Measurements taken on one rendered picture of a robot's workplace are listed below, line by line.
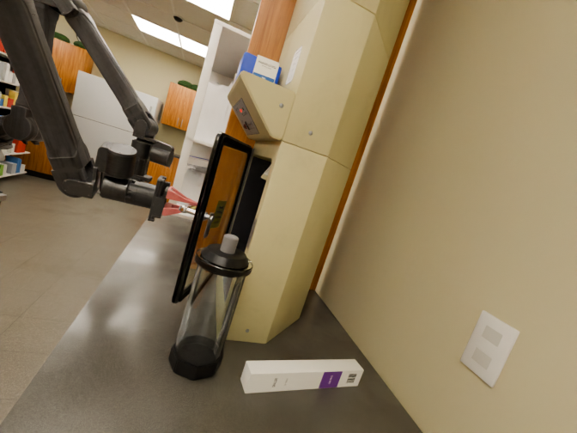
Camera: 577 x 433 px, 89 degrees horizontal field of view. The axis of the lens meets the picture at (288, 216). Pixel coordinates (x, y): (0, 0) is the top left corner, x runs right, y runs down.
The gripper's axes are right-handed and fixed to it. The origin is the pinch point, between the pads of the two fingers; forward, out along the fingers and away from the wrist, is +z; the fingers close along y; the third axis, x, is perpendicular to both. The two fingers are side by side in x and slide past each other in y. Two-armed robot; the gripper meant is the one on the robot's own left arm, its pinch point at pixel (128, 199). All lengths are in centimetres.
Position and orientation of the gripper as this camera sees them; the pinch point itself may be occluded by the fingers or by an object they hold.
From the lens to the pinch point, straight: 110.6
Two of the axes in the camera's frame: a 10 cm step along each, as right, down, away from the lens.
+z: -3.1, 9.4, 1.5
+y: 9.1, 2.5, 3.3
